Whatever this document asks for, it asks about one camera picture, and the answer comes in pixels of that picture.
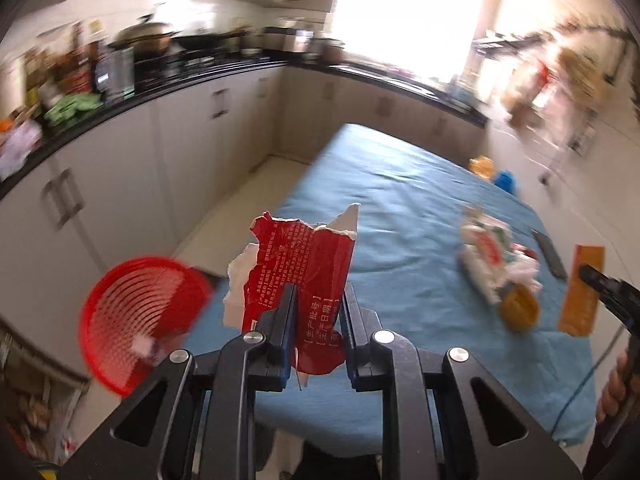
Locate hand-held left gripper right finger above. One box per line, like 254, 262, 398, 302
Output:
340, 282, 586, 480

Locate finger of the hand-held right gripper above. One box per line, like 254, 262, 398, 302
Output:
579, 264, 623, 307

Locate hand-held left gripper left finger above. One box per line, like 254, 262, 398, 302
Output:
57, 284, 301, 480

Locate orange wrapper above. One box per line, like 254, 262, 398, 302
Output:
556, 245, 606, 337

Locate torn red wrapper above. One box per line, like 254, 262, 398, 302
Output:
222, 203, 362, 390

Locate red plastic basket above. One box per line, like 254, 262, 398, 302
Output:
78, 256, 216, 398

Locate person's right hand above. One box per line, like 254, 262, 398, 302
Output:
595, 350, 631, 426

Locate black phone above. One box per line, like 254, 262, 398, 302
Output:
531, 229, 568, 279

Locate white plastic bag red label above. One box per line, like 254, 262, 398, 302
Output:
459, 205, 543, 306

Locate crumpled white tissue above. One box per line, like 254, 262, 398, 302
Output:
132, 335, 158, 361

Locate blue tablecloth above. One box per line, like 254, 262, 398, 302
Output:
170, 122, 598, 458

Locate orange packet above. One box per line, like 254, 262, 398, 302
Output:
469, 156, 496, 181

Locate white base cabinets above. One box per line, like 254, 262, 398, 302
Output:
0, 67, 488, 356

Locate metal storage rack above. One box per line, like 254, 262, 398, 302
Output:
0, 317, 93, 466

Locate black kitchen countertop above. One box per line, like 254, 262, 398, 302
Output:
0, 57, 488, 201

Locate gas stove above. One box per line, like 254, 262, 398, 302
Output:
135, 50, 273, 86

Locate brown pot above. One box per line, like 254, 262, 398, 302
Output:
315, 37, 347, 65

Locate steel rice cooker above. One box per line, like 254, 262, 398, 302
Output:
263, 26, 301, 53

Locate black frying pan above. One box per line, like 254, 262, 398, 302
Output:
175, 30, 236, 53

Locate green cloth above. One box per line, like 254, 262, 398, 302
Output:
44, 92, 103, 128

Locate pile of clear plastic bags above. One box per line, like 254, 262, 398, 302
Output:
0, 120, 43, 181

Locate wok with metal lid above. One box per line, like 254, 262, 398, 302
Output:
112, 15, 183, 58

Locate bright window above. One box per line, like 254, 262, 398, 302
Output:
332, 0, 483, 91

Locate group of condiment bottles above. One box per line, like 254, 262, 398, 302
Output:
20, 20, 108, 106

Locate blue cable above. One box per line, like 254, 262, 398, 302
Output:
550, 325, 626, 443

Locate wall rack with hanging items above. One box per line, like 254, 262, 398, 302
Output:
472, 20, 628, 186

